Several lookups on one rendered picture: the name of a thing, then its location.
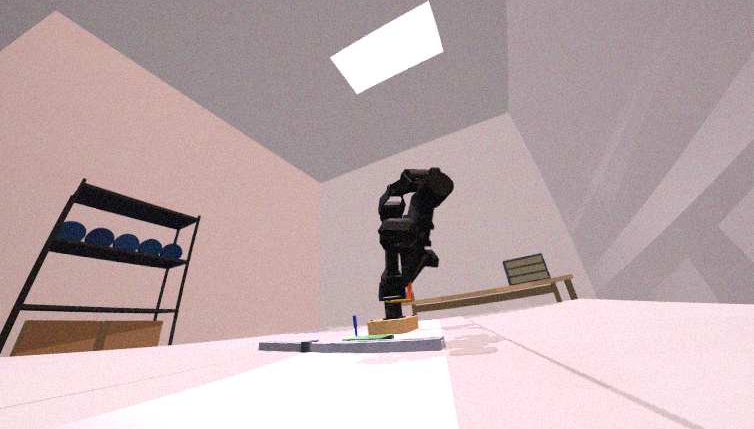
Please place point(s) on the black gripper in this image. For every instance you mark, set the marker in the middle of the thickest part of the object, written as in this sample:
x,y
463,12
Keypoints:
x,y
414,230

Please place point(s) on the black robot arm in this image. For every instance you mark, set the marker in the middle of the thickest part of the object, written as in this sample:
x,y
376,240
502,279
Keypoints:
x,y
432,187

